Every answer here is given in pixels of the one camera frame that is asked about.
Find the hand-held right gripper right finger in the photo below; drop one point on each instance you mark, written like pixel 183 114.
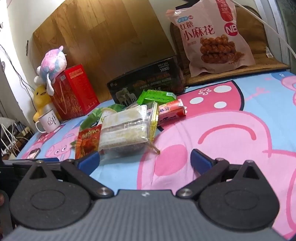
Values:
pixel 201 160

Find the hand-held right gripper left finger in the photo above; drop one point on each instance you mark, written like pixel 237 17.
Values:
pixel 89 161

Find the green snack bag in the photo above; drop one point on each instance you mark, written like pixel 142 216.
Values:
pixel 92 118

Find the clear bag of snacks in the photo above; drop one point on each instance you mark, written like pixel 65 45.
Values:
pixel 123 129

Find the red and orange snack packet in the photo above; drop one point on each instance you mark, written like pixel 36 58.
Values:
pixel 87 141

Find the smartphone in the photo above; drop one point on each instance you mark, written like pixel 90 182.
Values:
pixel 34 153

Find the white enamel mug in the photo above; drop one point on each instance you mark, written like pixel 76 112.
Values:
pixel 49 121

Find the pink and red snack packet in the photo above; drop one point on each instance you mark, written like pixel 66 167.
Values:
pixel 171 111

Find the yellow-edged snack packets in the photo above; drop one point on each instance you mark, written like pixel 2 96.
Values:
pixel 153 120

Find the red gift box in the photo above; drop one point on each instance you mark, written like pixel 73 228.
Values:
pixel 74 92

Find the green wafer packet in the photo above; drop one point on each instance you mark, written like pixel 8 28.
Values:
pixel 157 95

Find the yellow plush toy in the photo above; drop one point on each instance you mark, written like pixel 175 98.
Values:
pixel 41 97

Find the black cardboard box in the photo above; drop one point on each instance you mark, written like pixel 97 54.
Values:
pixel 143 81

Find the pink and blue plush toy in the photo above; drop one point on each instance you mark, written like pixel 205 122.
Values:
pixel 52 62

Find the wooden board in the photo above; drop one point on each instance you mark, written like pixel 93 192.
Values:
pixel 104 39

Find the large pink snack bag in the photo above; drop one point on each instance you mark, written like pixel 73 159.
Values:
pixel 208 34

